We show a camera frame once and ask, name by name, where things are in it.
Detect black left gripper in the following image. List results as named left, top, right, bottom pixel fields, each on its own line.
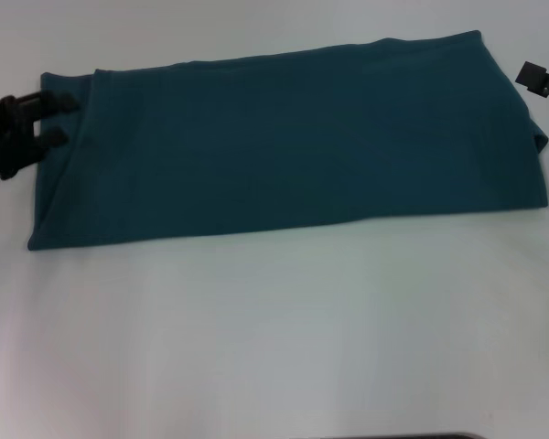
left=0, top=90, right=80, bottom=182

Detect teal shirt with FREE print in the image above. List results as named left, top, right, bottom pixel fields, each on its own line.
left=26, top=29, right=549, bottom=253

